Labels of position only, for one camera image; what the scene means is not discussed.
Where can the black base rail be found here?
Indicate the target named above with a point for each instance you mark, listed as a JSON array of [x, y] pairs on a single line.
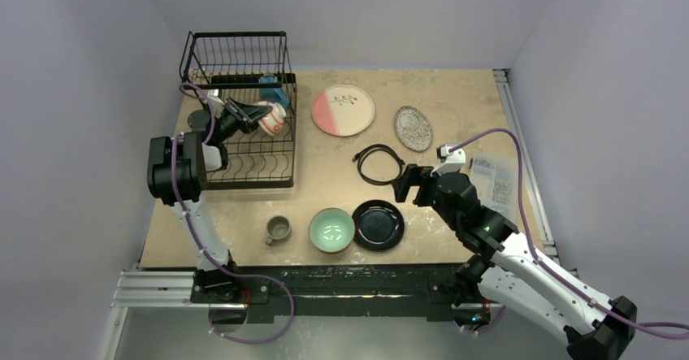
[[432, 291]]

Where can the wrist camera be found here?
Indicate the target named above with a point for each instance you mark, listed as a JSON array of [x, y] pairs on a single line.
[[214, 100], [451, 160]]

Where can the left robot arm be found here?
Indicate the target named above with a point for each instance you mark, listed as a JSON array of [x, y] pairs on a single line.
[[177, 176]]

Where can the small grey cup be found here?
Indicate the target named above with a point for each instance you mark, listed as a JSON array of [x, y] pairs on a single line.
[[278, 229]]

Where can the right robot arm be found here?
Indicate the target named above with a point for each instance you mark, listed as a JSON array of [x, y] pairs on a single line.
[[505, 269]]

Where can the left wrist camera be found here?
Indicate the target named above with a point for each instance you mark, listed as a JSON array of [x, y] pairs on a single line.
[[214, 100]]

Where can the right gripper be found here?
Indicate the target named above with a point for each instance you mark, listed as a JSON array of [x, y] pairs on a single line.
[[418, 184]]

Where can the blue mug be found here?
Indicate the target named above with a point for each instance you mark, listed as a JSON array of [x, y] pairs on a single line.
[[276, 95]]

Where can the pink and cream plate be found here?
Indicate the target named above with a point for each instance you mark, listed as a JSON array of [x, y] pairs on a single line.
[[343, 110]]

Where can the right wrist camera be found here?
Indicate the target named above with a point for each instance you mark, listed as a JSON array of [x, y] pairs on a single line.
[[451, 160]]

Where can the red floral bowl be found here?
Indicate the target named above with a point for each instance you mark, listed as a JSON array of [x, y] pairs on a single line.
[[273, 122]]

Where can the celadon green bowl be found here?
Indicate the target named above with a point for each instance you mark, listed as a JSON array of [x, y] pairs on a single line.
[[331, 230]]

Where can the black wire dish rack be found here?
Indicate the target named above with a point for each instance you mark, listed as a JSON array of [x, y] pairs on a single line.
[[233, 62]]

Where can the grey speckled oval dish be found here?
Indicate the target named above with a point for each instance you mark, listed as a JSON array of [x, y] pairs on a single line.
[[413, 129]]

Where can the black plate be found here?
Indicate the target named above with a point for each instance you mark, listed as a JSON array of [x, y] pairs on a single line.
[[379, 226]]

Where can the clear plastic parts box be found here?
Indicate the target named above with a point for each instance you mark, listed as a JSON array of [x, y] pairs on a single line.
[[496, 181]]

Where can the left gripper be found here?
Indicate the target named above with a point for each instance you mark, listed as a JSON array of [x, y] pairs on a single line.
[[246, 116]]

